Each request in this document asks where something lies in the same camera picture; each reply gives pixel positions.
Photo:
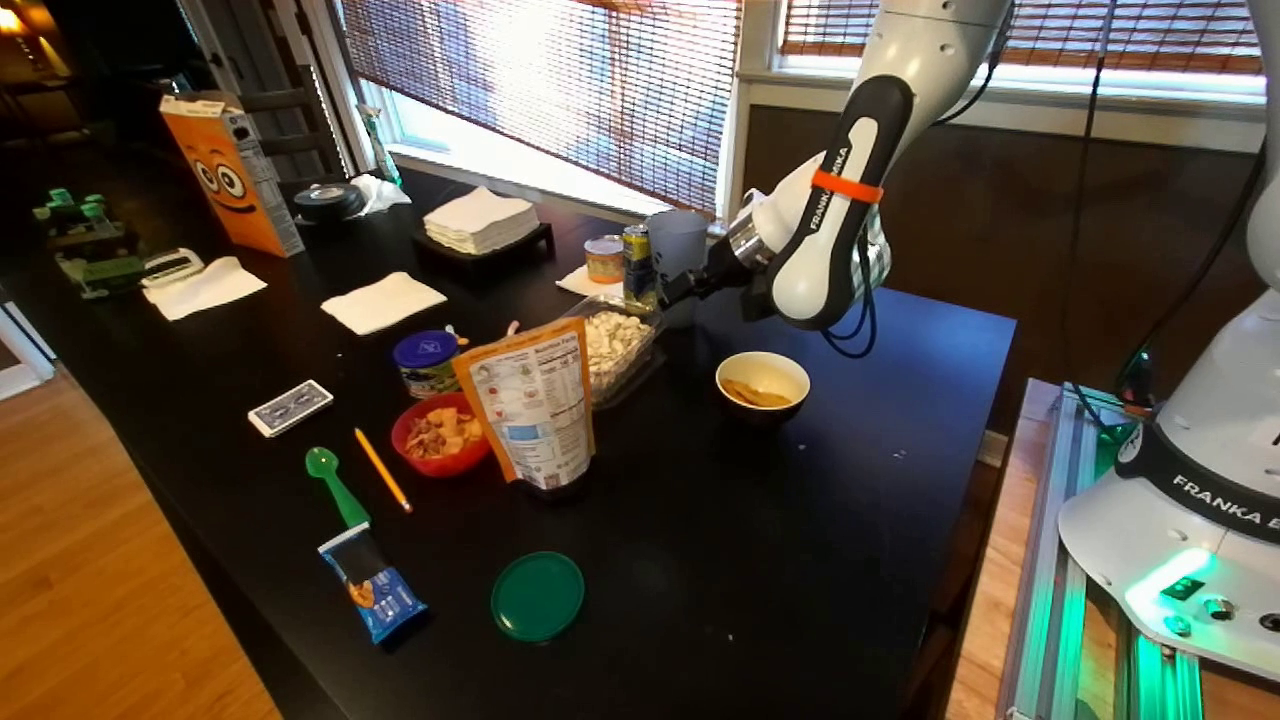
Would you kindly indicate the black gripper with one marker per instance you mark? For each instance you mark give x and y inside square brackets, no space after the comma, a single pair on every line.
[721,280]

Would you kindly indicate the grey panda print cup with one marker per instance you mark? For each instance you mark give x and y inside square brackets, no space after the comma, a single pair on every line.
[677,241]

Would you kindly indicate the clear plastic lunchbox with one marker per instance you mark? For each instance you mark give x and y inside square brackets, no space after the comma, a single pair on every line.
[617,349]

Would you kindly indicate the yellow black drink can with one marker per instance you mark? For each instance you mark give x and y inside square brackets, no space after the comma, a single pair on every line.
[638,267]

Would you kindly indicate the small white bowl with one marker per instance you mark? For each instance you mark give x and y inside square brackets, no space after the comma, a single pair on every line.
[727,383]

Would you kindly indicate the bread piece in bowl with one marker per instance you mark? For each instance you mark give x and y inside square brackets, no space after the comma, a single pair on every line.
[762,387]

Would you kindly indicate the white napkin under cans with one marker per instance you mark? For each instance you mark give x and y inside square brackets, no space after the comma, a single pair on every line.
[581,285]

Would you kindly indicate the orange white snack pouch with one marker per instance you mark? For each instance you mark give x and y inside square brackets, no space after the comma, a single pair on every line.
[534,407]

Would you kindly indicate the stack of white napkins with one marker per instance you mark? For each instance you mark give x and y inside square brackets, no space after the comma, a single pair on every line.
[482,220]

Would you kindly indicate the large woven window blind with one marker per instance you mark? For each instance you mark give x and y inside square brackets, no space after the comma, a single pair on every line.
[534,83]

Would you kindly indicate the blue lidded jar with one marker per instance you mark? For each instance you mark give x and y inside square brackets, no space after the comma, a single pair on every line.
[424,356]

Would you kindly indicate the red bowl of cereal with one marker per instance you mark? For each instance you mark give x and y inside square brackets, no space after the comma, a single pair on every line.
[440,437]

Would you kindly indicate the flat white napkin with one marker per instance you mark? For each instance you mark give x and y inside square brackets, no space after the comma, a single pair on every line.
[204,291]
[380,301]

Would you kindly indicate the crumpled white cloth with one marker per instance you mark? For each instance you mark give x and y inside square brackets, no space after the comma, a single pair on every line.
[385,195]

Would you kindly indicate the round green lid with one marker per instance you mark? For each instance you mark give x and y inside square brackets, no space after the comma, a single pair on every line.
[537,596]

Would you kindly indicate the thin wooden stick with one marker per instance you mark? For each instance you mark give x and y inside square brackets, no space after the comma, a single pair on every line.
[380,468]

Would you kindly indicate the black tape roll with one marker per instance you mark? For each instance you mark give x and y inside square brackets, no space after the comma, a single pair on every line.
[325,203]

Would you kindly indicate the green plastic spoon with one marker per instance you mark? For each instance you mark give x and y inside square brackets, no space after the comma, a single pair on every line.
[335,481]

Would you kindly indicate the white card box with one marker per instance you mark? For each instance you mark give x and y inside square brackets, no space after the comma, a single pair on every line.
[288,410]

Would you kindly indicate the blue snack packet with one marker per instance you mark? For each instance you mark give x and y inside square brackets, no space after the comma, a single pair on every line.
[375,586]

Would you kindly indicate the narrow woven window blind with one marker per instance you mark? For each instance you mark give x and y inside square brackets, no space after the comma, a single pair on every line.
[1134,32]

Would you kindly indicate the orange cereal box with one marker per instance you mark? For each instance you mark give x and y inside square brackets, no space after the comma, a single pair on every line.
[225,172]

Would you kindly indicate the green toy figure set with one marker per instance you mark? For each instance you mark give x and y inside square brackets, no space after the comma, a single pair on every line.
[87,241]

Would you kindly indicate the white framed board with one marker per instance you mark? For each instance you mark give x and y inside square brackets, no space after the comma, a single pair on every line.
[22,354]

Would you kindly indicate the lit table lamp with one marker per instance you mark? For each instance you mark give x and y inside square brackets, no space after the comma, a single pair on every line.
[22,26]

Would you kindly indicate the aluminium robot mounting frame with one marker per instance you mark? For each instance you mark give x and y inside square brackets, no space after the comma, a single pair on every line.
[1054,532]

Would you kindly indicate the grey metal stand frame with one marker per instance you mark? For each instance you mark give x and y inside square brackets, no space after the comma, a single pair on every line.
[280,65]

